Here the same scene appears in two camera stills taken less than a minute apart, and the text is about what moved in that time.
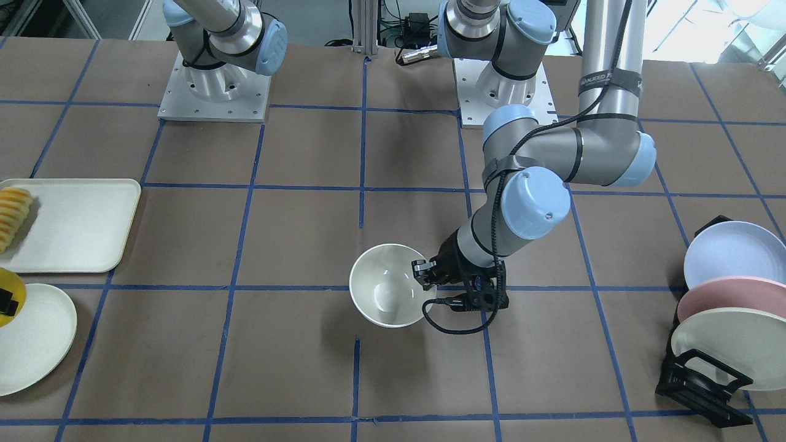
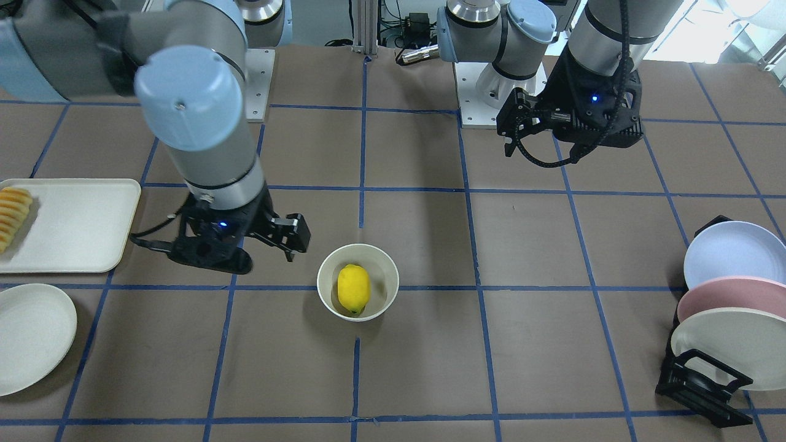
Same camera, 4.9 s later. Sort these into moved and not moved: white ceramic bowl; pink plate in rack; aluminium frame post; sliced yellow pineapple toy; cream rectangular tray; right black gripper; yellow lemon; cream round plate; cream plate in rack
Moved: white ceramic bowl; right black gripper; yellow lemon
Not moved: cream round plate; cream rectangular tray; pink plate in rack; aluminium frame post; cream plate in rack; sliced yellow pineapple toy
